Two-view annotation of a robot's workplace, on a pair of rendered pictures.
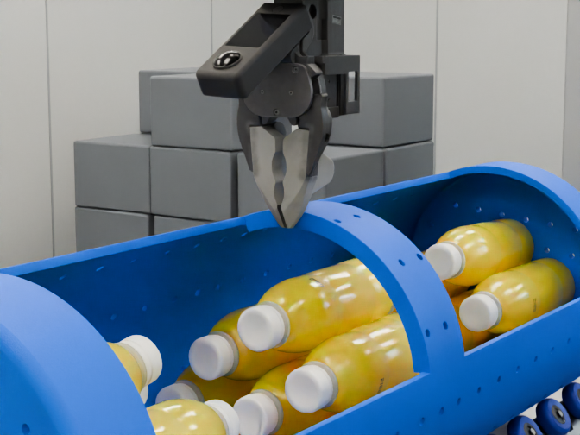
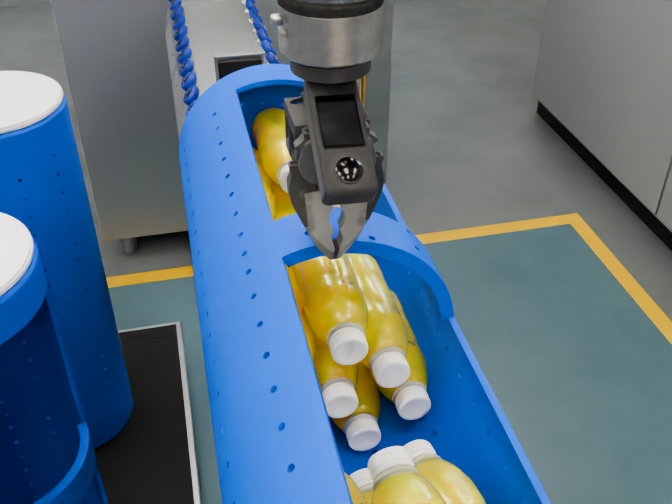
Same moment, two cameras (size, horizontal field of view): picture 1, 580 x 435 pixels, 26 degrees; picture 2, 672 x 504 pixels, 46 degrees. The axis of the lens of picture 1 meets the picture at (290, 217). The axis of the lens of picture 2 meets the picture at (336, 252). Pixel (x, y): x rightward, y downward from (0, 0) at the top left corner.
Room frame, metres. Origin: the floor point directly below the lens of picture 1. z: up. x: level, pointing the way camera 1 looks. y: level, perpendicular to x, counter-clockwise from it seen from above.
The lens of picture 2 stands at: (0.66, 0.47, 1.70)
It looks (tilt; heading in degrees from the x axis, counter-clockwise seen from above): 36 degrees down; 313
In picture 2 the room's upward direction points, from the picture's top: straight up
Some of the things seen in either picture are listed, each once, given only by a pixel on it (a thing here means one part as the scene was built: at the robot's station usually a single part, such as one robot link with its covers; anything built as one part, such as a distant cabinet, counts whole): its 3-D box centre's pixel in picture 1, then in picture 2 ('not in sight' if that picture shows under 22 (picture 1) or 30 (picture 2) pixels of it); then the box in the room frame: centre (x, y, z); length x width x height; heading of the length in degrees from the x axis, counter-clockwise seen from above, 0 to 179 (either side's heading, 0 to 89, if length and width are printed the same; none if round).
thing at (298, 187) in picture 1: (312, 174); (345, 208); (1.10, -0.02, 1.27); 0.06 x 0.03 x 0.09; 146
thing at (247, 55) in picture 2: not in sight; (241, 90); (1.83, -0.50, 1.00); 0.10 x 0.04 x 0.15; 56
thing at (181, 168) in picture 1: (253, 223); not in sight; (4.92, 0.15, 0.59); 1.20 x 0.80 x 1.19; 56
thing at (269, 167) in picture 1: (283, 173); (315, 212); (1.12, 0.01, 1.27); 0.06 x 0.03 x 0.09; 146
